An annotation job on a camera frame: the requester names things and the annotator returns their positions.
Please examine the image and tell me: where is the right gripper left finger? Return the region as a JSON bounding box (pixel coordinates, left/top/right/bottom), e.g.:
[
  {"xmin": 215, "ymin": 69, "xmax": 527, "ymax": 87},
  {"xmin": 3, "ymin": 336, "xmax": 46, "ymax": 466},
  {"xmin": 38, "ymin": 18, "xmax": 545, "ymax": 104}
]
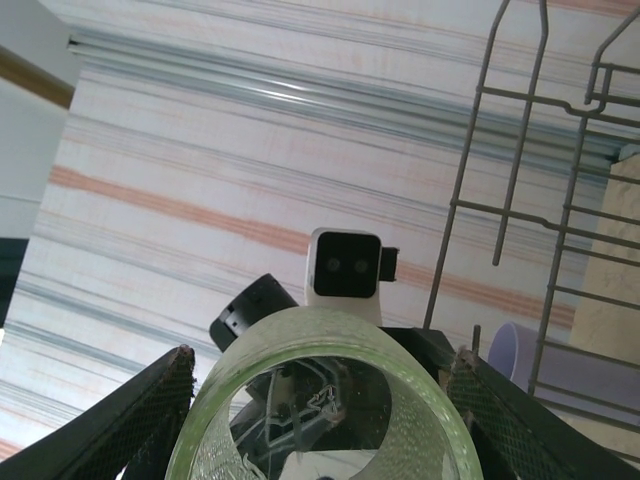
[{"xmin": 0, "ymin": 344, "xmax": 196, "ymax": 480}]

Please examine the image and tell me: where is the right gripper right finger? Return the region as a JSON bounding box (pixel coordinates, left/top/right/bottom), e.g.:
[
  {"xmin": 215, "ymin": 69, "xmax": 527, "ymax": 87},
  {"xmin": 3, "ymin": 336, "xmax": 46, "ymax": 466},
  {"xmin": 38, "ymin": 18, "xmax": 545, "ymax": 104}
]
[{"xmin": 449, "ymin": 346, "xmax": 640, "ymax": 480}]

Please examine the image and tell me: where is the purple plastic cup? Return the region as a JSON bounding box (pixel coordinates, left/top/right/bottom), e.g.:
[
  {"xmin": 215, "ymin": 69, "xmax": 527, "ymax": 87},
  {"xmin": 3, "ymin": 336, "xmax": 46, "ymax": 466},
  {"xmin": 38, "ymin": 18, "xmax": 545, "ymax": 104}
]
[{"xmin": 488, "ymin": 322, "xmax": 640, "ymax": 446}]

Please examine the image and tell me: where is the pale olive glass cup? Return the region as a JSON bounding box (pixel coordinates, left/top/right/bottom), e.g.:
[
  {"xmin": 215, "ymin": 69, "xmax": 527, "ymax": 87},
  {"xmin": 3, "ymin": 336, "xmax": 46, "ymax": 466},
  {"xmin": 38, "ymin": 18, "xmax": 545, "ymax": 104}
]
[{"xmin": 172, "ymin": 303, "xmax": 485, "ymax": 480}]

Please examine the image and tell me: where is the brown wooden beam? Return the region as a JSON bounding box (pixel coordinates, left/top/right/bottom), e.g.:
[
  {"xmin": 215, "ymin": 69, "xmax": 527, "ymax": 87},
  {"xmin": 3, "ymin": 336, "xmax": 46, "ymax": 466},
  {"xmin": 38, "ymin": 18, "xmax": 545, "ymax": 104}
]
[{"xmin": 0, "ymin": 43, "xmax": 77, "ymax": 109}]

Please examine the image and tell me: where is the grey wire dish rack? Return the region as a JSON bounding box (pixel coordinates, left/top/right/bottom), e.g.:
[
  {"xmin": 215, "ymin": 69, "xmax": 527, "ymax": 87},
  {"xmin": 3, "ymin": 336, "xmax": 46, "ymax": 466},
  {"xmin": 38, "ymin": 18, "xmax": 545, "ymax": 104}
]
[{"xmin": 422, "ymin": 0, "xmax": 640, "ymax": 401}]

